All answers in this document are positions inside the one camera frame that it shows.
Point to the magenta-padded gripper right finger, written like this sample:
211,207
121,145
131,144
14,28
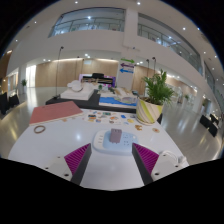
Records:
146,160

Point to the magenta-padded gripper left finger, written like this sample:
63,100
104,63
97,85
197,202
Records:
77,160

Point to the small grey charger block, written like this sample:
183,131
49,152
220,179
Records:
116,136

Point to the white and blue power strip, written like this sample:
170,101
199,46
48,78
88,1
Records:
103,143

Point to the small round tan disc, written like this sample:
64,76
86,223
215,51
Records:
138,127
155,130

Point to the potted plant in striped pot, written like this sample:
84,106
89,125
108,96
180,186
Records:
148,113

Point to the colourful sticker set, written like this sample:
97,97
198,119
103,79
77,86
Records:
106,117

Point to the red rectangular mat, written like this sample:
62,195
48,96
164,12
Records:
55,112

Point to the low black display platform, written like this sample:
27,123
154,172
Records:
90,102

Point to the white architectural model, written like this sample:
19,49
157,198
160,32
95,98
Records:
78,93

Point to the blue and white model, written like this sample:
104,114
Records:
115,100

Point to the black piano with purple screen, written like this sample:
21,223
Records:
98,78

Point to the black chairs group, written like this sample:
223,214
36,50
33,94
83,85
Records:
6,103

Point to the arrow direction sign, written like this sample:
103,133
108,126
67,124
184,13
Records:
126,68

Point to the small background potted plant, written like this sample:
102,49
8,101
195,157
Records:
23,82

